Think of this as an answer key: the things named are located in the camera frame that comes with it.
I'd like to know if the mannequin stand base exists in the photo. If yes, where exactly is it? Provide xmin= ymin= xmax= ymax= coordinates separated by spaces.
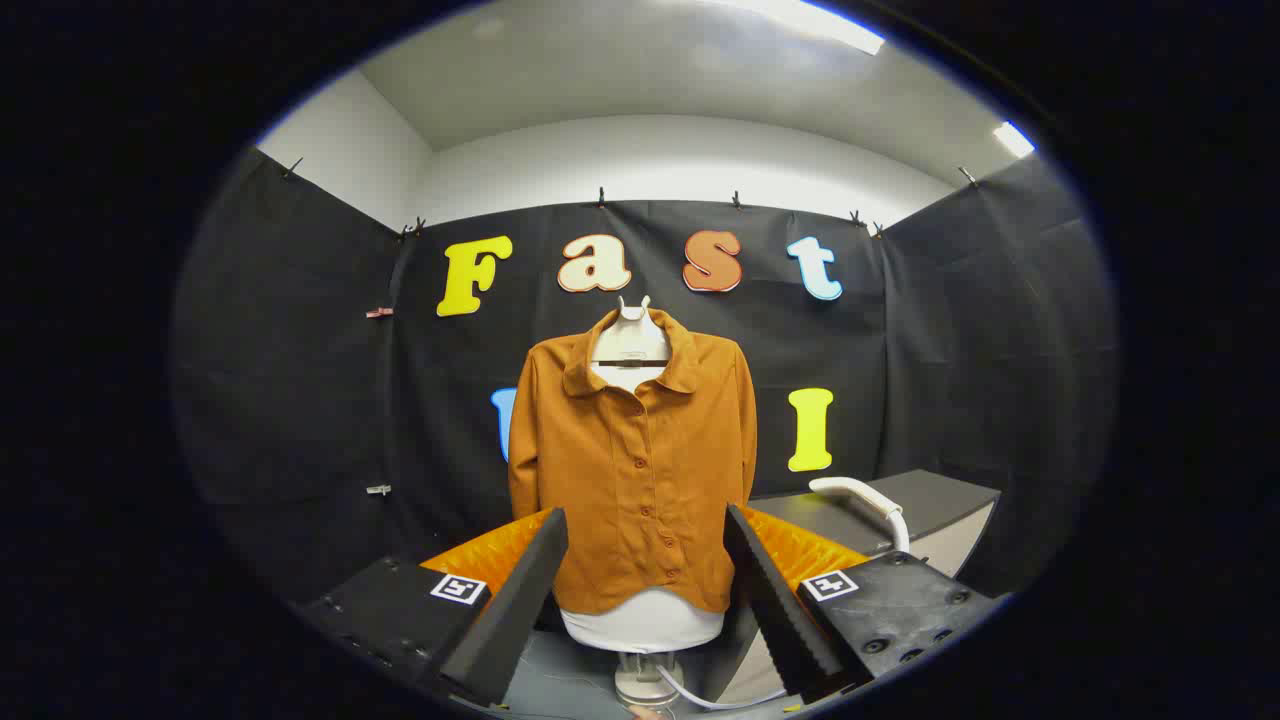
xmin=614 ymin=650 xmax=687 ymax=709

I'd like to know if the long ceiling light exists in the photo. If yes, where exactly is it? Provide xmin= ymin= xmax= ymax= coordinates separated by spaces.
xmin=700 ymin=0 xmax=887 ymax=57

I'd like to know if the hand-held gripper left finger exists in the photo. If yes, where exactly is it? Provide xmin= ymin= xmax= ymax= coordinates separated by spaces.
xmin=295 ymin=507 xmax=569 ymax=709

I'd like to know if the orange button-up shirt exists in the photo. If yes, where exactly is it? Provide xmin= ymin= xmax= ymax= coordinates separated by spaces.
xmin=507 ymin=308 xmax=759 ymax=615

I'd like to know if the white steamer hose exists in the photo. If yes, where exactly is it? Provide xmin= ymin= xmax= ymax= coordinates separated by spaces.
xmin=655 ymin=664 xmax=793 ymax=712

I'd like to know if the white garment steamer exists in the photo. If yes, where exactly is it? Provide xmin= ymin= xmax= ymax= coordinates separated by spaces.
xmin=808 ymin=476 xmax=912 ymax=553

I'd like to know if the row of black cloth clips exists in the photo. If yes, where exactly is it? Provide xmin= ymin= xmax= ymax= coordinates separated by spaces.
xmin=282 ymin=157 xmax=980 ymax=240

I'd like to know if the white mannequin torso form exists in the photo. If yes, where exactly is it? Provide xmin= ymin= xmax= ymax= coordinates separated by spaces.
xmin=556 ymin=295 xmax=727 ymax=654

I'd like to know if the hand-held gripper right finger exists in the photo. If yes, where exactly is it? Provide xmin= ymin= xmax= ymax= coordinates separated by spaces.
xmin=724 ymin=503 xmax=1006 ymax=706

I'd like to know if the black backdrop cloth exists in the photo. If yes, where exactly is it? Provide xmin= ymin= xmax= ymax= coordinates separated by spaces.
xmin=170 ymin=148 xmax=1117 ymax=603

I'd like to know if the grey cabinet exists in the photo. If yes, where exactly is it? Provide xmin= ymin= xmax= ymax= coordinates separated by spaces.
xmin=745 ymin=468 xmax=1002 ymax=601

